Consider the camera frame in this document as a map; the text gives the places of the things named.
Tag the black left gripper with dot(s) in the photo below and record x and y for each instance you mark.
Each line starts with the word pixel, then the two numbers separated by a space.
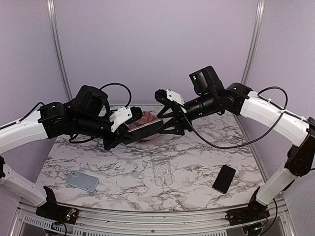
pixel 118 137

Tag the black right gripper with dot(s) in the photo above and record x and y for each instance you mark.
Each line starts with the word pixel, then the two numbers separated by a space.
pixel 175 121

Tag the clear phone case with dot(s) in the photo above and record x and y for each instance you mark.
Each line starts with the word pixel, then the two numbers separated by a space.
pixel 162 172

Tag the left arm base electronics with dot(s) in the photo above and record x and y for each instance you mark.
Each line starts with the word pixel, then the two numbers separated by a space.
pixel 52 210

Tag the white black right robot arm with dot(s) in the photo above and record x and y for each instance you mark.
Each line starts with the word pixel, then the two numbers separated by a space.
pixel 241 100

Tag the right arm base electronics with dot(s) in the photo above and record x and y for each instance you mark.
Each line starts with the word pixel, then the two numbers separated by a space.
pixel 252 212

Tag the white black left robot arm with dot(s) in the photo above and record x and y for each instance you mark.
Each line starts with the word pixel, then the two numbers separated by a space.
pixel 88 114

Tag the light blue phone case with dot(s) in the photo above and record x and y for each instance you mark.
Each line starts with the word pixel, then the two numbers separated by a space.
pixel 82 181

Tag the pink plate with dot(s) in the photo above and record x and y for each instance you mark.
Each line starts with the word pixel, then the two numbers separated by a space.
pixel 131 126

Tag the black smartphone on table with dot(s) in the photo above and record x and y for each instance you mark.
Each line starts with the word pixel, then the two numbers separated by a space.
pixel 224 179

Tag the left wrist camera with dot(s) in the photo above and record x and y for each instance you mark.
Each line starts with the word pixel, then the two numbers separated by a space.
pixel 124 115

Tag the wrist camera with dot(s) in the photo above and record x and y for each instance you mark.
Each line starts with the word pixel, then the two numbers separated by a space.
pixel 124 115
pixel 167 96

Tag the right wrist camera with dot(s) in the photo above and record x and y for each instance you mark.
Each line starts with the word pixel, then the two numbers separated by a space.
pixel 167 96

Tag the left aluminium frame post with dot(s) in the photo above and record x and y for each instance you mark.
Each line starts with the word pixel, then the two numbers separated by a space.
pixel 57 46

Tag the aluminium frame post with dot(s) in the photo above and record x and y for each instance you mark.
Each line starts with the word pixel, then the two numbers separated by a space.
pixel 57 46
pixel 254 40

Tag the right aluminium frame post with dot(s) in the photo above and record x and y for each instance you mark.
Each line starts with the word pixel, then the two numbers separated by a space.
pixel 254 40

